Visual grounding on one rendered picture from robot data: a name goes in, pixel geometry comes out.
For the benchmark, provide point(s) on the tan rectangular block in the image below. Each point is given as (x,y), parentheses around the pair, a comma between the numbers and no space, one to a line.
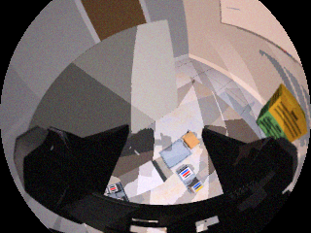
(190,140)

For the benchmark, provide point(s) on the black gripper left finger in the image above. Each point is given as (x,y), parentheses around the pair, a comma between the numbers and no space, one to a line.
(96,155)

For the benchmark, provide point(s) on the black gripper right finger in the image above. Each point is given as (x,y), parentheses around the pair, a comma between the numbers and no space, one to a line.
(232,158)

